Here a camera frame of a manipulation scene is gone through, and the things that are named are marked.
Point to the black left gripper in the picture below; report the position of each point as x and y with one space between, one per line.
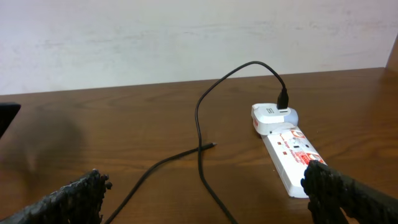
8 112

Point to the white power strip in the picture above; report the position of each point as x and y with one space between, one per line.
291 153

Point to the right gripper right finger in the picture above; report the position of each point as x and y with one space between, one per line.
334 197

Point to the white USB charger adapter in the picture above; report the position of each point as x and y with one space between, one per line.
268 119

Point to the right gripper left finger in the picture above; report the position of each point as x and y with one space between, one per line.
79 202

